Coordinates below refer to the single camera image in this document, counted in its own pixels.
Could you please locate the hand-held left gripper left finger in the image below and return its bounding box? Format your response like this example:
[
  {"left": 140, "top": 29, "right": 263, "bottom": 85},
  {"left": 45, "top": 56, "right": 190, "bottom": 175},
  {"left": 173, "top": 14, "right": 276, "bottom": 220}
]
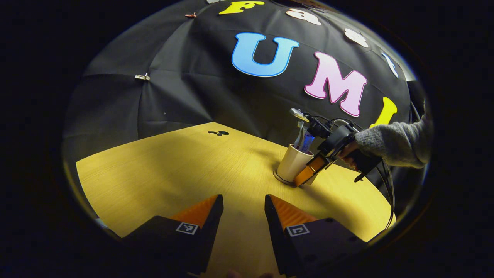
[{"left": 123, "top": 194, "right": 224, "bottom": 275}]

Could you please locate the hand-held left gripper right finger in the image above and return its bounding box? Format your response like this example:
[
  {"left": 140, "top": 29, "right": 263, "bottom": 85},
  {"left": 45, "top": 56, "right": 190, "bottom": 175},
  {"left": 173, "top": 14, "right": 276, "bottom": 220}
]
[{"left": 264, "top": 194, "right": 368, "bottom": 277}]

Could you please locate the beige cup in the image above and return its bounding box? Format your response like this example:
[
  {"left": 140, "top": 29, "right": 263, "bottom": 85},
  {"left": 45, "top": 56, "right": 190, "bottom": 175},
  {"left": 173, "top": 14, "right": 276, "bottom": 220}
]
[{"left": 276, "top": 144, "right": 315, "bottom": 186}]

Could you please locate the white toothpaste tube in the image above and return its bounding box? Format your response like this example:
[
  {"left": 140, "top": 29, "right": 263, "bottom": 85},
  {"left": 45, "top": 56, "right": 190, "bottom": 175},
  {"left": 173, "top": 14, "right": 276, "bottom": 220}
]
[{"left": 300, "top": 129, "right": 315, "bottom": 155}]

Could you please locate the round brown coaster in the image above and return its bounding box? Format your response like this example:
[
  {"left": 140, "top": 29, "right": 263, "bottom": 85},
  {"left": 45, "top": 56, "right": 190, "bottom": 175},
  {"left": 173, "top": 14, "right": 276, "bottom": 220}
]
[{"left": 273, "top": 170, "right": 299, "bottom": 188}]

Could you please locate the black backdrop cloth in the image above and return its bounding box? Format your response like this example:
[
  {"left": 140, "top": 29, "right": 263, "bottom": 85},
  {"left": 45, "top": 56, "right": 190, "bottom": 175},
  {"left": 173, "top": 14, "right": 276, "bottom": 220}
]
[{"left": 62, "top": 0, "right": 425, "bottom": 163}]

